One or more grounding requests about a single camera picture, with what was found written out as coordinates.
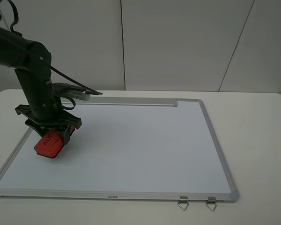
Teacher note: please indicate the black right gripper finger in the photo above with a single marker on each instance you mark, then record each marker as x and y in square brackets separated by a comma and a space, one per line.
[65, 134]

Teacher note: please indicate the grey whiteboard pen tray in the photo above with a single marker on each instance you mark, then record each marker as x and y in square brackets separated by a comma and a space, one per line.
[141, 101]

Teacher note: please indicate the right metal hanging clip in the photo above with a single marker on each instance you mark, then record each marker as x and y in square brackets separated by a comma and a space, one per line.
[211, 203]

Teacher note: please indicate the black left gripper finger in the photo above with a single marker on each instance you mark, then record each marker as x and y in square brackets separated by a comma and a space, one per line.
[37, 128]

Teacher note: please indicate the white aluminium-framed whiteboard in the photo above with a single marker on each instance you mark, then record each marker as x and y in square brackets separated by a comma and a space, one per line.
[127, 152]

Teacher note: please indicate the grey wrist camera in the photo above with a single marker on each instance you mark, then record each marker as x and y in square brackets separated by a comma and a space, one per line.
[71, 91]

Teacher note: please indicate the left metal hanging clip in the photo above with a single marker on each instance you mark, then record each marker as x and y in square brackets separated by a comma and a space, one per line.
[183, 203]

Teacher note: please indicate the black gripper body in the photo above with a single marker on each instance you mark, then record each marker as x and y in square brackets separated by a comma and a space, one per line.
[44, 106]

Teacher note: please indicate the red whiteboard eraser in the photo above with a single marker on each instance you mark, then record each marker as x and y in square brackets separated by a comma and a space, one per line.
[50, 144]

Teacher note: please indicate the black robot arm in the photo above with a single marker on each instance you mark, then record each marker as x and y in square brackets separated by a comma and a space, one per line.
[28, 58]

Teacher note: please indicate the metal hanging clip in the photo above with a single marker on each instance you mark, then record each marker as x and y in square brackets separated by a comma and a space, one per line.
[183, 203]
[211, 203]

